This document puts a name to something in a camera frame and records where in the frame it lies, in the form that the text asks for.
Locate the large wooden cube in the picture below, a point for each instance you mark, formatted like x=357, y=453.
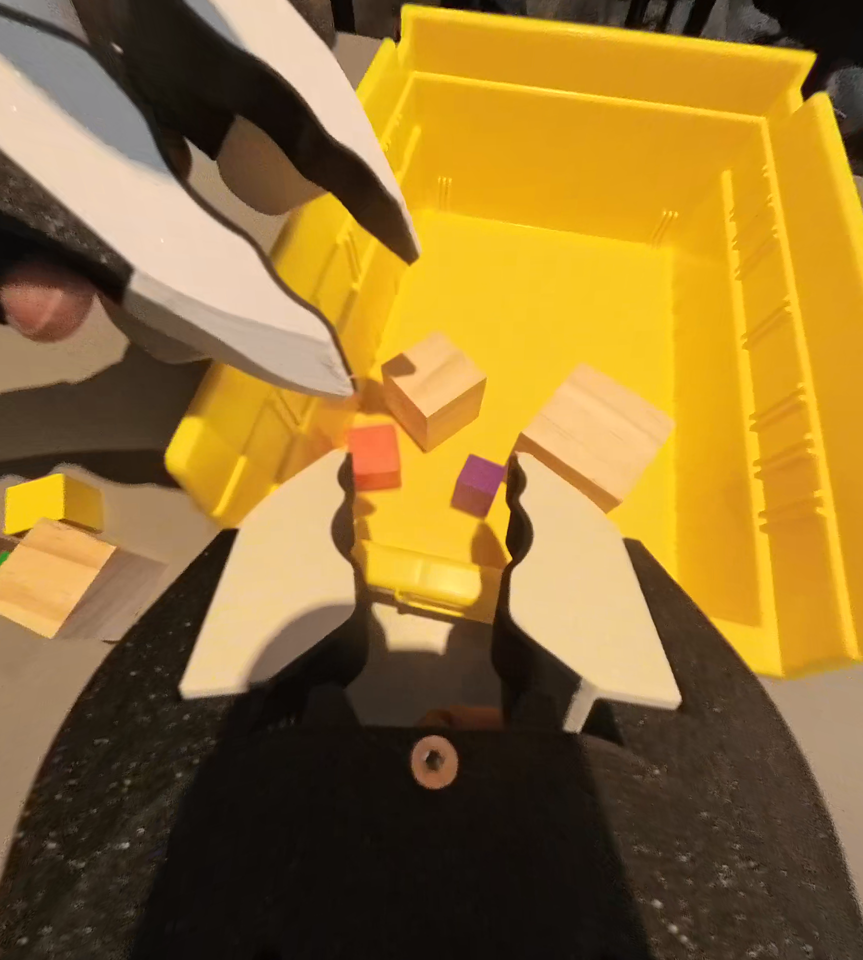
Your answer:
x=596, y=435

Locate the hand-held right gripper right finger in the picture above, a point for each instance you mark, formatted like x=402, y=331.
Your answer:
x=589, y=600

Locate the small red cube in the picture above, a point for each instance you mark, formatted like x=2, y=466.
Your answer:
x=375, y=454

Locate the yellow plastic bin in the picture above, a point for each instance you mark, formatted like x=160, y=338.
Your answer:
x=589, y=285

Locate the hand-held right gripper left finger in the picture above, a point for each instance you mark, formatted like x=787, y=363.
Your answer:
x=274, y=585

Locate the small wooden cube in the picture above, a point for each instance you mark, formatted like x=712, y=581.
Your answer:
x=431, y=382

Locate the medium wooden cube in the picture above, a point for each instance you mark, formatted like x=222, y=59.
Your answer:
x=45, y=577

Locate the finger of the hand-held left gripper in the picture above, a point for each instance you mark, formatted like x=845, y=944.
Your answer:
x=326, y=97
x=176, y=270

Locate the small purple cube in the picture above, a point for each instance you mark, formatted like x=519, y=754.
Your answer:
x=479, y=484

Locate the small yellow cube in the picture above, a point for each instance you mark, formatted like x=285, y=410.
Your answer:
x=45, y=502

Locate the person's left hand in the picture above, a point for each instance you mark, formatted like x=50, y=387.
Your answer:
x=45, y=304

